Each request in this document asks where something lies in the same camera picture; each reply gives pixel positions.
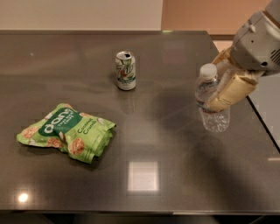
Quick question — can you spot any green coconut crunch snack bag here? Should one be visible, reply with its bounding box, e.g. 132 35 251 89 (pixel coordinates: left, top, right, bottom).
17 103 116 164

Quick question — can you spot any white green soda can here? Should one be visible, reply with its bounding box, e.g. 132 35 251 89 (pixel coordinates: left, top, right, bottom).
115 51 136 91

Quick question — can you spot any grey side table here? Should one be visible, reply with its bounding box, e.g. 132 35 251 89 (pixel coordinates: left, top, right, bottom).
249 73 280 150

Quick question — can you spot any clear plastic water bottle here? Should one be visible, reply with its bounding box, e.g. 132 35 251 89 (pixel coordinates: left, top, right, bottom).
194 63 230 133

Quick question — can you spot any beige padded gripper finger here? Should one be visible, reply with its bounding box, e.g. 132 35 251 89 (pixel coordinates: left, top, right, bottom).
205 69 263 112
212 47 233 65

